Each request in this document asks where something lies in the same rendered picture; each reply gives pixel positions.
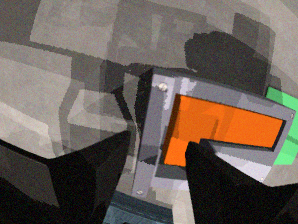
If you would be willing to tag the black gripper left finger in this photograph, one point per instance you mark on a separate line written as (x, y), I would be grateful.
(75, 188)

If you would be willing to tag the orange l-shaped part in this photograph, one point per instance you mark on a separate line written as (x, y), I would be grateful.
(193, 118)

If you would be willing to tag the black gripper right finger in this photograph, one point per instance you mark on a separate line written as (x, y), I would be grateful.
(221, 194)

